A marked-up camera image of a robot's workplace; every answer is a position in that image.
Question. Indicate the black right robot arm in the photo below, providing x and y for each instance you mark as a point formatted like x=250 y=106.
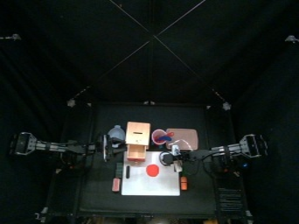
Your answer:
x=230 y=148

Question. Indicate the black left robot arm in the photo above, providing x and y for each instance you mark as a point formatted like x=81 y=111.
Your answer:
x=51 y=145

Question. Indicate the wooden pull-out drawer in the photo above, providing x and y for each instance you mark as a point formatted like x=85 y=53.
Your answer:
x=137 y=153

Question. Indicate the red flat dough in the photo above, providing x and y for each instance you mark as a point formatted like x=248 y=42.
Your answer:
x=153 y=170

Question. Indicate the small white plastic piece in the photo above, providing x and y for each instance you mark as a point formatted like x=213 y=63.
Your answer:
x=178 y=167

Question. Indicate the clear plastic bottle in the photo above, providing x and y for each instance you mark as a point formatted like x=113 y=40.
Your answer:
x=117 y=133

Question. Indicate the dark green block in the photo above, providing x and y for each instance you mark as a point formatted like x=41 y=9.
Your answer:
x=119 y=169

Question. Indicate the thin black stick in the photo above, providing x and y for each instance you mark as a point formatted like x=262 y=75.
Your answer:
x=127 y=172

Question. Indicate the orange block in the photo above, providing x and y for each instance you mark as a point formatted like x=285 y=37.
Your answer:
x=183 y=183

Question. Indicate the white cutting mat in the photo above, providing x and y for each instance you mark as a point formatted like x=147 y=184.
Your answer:
x=150 y=185

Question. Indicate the pink block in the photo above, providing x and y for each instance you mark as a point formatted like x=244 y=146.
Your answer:
x=117 y=185

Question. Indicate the white text label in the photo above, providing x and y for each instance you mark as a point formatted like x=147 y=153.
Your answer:
x=230 y=201

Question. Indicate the grey frame clamp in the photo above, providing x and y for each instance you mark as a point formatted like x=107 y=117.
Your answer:
x=149 y=102
x=292 y=38
x=226 y=106
x=15 y=37
x=71 y=102

